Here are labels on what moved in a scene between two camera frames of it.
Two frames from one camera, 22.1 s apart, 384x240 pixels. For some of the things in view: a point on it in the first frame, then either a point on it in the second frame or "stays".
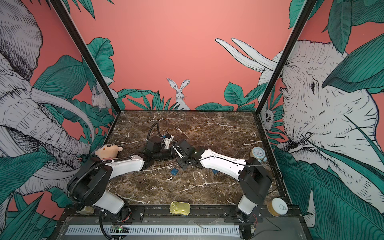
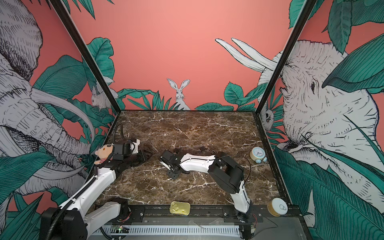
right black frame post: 307,9 stays
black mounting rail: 163,214 stays
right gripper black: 179,161 → 171,175
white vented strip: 152,230 stays
